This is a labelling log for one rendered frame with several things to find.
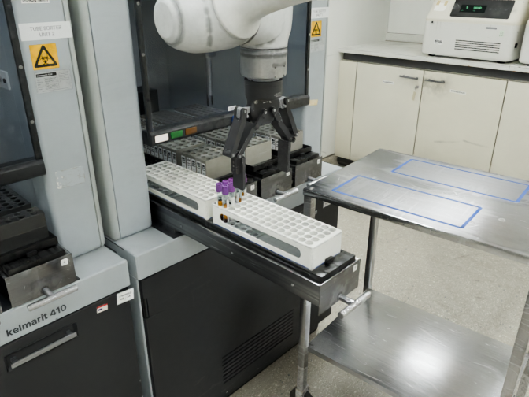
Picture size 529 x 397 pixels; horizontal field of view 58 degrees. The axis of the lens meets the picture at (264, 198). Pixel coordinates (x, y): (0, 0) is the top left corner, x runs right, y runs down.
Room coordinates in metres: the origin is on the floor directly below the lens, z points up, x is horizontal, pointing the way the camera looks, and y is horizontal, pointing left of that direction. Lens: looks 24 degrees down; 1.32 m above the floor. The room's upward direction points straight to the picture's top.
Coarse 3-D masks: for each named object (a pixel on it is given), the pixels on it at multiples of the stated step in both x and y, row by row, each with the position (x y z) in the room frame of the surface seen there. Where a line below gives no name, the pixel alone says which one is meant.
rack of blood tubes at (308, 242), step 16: (224, 208) 0.97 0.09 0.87; (240, 208) 0.97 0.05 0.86; (256, 208) 0.97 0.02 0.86; (272, 208) 0.97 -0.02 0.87; (224, 224) 0.96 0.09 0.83; (240, 224) 0.96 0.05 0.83; (256, 224) 0.89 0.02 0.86; (272, 224) 0.89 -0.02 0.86; (288, 224) 0.89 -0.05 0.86; (304, 224) 0.90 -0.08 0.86; (320, 224) 0.90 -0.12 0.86; (256, 240) 0.89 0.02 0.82; (272, 240) 0.92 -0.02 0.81; (288, 240) 0.83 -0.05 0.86; (304, 240) 0.83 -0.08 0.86; (320, 240) 0.82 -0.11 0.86; (336, 240) 0.85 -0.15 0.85; (288, 256) 0.83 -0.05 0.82; (304, 256) 0.80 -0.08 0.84; (320, 256) 0.81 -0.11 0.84
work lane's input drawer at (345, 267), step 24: (168, 216) 1.09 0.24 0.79; (192, 216) 1.04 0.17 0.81; (216, 240) 0.96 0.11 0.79; (240, 240) 0.92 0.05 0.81; (240, 264) 0.90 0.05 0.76; (264, 264) 0.85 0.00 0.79; (288, 264) 0.82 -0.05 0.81; (336, 264) 0.81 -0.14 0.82; (360, 264) 0.85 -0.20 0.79; (288, 288) 0.81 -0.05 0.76; (312, 288) 0.77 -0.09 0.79; (336, 288) 0.79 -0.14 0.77
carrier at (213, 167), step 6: (216, 156) 1.28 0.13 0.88; (222, 156) 1.28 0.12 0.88; (204, 162) 1.24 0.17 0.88; (210, 162) 1.25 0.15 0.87; (216, 162) 1.26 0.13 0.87; (222, 162) 1.28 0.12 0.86; (228, 162) 1.30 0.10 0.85; (204, 168) 1.24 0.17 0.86; (210, 168) 1.25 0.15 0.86; (216, 168) 1.26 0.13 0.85; (222, 168) 1.28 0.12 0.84; (228, 168) 1.30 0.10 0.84; (204, 174) 1.24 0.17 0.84; (210, 174) 1.25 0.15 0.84; (216, 174) 1.26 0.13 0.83; (222, 174) 1.28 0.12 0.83
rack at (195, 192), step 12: (156, 168) 1.23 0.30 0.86; (168, 168) 1.23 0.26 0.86; (180, 168) 1.23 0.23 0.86; (156, 180) 1.15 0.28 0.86; (168, 180) 1.14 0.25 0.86; (180, 180) 1.14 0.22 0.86; (192, 180) 1.13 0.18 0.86; (204, 180) 1.13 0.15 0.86; (216, 180) 1.13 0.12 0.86; (156, 192) 1.15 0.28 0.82; (168, 192) 1.14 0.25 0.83; (180, 192) 1.08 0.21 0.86; (192, 192) 1.06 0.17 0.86; (204, 192) 1.06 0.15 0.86; (180, 204) 1.08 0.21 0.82; (192, 204) 1.11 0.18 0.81; (204, 204) 1.01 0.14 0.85; (204, 216) 1.01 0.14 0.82
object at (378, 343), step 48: (336, 192) 1.16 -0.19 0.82; (384, 192) 1.16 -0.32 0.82; (432, 192) 1.16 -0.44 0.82; (480, 192) 1.16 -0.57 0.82; (528, 192) 1.16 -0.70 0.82; (480, 240) 0.90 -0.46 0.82; (528, 240) 0.90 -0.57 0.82; (336, 336) 1.23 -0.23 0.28; (384, 336) 1.23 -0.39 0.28; (432, 336) 1.23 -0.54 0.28; (480, 336) 1.23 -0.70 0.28; (528, 336) 0.81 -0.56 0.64; (384, 384) 1.03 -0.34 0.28; (432, 384) 1.03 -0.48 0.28; (480, 384) 1.03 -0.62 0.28; (528, 384) 1.14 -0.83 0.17
